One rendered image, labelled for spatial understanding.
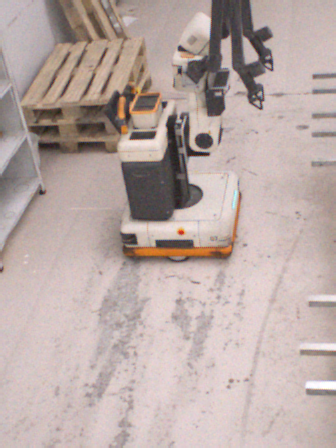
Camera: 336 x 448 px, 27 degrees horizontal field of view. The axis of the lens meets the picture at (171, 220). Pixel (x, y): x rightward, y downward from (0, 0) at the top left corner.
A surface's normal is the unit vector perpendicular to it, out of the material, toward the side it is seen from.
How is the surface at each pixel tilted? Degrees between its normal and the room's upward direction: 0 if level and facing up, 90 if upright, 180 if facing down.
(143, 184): 90
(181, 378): 0
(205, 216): 0
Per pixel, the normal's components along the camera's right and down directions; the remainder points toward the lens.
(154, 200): -0.17, 0.59
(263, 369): -0.14, -0.80
